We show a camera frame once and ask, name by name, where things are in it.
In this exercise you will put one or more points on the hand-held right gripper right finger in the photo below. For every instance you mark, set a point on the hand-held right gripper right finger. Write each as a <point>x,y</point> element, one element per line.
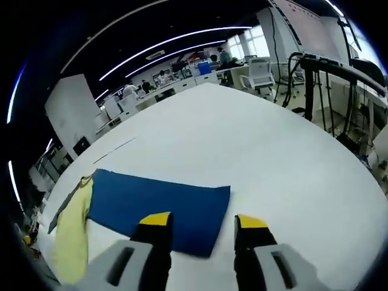
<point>248,260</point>

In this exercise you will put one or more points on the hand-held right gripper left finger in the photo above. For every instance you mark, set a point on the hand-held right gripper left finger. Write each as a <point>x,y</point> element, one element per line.
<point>157,257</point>

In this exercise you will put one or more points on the yellow and blue garment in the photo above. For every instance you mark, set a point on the yellow and blue garment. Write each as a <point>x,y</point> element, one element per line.
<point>151,200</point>

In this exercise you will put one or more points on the black square panel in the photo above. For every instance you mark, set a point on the black square panel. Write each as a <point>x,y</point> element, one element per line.
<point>81,146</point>

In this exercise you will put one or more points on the white office desks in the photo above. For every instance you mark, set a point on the white office desks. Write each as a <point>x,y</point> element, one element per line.
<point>169,89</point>

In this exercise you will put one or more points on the white mesh office chair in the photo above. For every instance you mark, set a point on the white mesh office chair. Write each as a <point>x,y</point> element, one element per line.
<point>260,75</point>

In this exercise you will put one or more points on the ceiling light strip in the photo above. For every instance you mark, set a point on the ceiling light strip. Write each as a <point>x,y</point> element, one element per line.
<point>172,54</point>
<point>13,97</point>
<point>169,45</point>

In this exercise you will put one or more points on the black metal frame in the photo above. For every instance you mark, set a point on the black metal frame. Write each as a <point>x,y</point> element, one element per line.
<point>333,65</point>

